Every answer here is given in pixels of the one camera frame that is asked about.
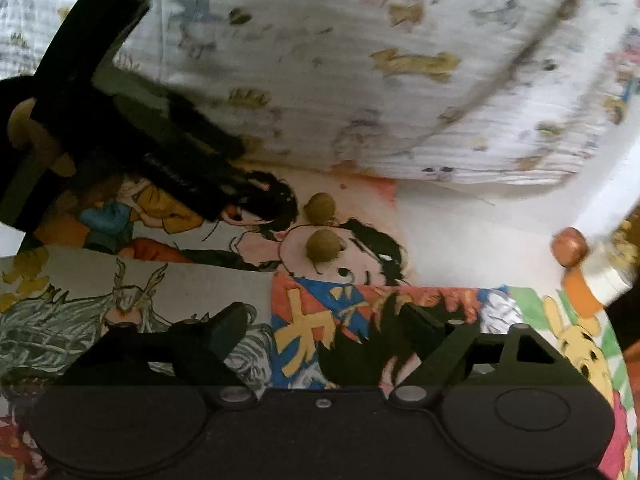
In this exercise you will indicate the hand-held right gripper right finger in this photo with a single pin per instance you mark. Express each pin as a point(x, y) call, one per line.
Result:
point(420, 325)

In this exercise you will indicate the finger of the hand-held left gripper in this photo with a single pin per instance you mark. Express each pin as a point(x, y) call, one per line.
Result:
point(175, 150)
point(95, 25)

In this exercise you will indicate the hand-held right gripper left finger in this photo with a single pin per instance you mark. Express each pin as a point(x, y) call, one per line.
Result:
point(227, 325)

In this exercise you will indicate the large walnut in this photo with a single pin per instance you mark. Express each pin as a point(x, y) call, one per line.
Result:
point(322, 245)

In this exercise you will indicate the small walnut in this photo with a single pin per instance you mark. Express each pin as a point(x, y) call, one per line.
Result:
point(320, 207)

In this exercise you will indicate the cartoon boys poster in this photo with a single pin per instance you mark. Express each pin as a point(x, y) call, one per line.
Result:
point(250, 247)

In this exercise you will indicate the silver-haired figure poster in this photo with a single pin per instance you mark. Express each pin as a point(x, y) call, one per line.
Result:
point(75, 310)

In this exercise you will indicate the yellow bear poster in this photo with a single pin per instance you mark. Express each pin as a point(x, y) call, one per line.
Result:
point(585, 350)

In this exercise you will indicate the small orange ball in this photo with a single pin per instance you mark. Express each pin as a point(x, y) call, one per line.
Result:
point(567, 246)

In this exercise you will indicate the white cartoon printed blanket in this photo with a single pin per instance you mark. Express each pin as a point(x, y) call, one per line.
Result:
point(325, 60)

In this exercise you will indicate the orange and white cup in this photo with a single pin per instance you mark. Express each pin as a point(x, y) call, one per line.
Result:
point(595, 282)

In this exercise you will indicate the dried yellow flowers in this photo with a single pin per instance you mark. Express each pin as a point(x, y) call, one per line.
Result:
point(625, 245)

